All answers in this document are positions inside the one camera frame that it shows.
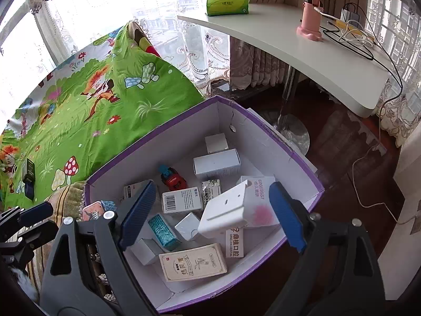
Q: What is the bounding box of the black cable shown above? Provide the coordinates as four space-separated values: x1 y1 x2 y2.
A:
320 3 405 139

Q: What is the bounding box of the white wall switch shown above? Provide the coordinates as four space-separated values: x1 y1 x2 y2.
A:
197 182 254 239

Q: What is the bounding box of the silver box with red spot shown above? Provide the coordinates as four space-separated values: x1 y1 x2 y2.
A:
237 175 280 228

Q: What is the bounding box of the white curved desk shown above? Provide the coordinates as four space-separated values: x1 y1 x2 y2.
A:
177 3 395 119

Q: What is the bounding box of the small silver foil box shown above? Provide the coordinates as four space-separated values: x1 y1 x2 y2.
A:
201 179 222 205

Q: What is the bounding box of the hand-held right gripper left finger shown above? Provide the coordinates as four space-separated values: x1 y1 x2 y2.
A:
39 179 158 316

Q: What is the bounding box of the yellow flat object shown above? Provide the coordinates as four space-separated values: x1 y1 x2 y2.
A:
329 20 375 40

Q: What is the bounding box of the white box with red logo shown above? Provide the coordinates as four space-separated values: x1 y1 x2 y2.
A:
225 225 245 258

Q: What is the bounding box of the small white box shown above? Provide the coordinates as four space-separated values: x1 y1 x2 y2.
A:
174 212 201 241
130 237 162 265
204 133 229 154

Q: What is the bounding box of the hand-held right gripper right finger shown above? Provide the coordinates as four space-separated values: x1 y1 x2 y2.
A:
266 181 385 316

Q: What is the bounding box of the red toy car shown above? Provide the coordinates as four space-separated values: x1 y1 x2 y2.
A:
159 165 189 191

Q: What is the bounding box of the white cable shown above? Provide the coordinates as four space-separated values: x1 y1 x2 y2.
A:
324 11 375 45
352 145 418 224

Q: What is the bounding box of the purple cardboard box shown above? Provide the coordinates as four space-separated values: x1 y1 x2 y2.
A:
84 95 325 314

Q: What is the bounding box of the white lace curtain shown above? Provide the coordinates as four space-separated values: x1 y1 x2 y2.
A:
0 0 231 89
365 0 421 145

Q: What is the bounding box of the chrome desk leg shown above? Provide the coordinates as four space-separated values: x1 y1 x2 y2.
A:
263 66 311 155

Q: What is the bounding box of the teal patterned box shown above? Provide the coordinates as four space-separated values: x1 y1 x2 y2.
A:
148 214 181 251

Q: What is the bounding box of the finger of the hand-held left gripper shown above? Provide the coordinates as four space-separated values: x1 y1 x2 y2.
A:
15 201 54 228
20 220 59 254

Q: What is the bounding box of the green cartoon printed bedsheet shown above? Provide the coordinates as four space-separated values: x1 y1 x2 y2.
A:
0 21 206 211

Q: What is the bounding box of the white box with black text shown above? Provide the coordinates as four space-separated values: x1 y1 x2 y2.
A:
193 149 241 179

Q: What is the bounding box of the white fluffy fur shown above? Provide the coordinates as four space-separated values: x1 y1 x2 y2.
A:
10 266 38 302

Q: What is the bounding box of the brown curtain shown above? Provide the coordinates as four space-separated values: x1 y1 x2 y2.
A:
230 0 310 89

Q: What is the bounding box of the pink tin with cartoon lid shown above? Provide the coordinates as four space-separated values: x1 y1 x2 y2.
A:
82 201 117 222

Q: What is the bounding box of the green tissue pack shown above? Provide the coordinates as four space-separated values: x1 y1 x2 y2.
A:
204 0 250 17

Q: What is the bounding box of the pink desk fan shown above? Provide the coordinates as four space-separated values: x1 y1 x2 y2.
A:
295 0 337 42

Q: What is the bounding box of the black charger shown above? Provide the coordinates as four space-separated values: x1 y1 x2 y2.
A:
340 3 365 23

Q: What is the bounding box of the beige box with plant drawing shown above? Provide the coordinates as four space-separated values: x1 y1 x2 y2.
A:
158 244 228 283

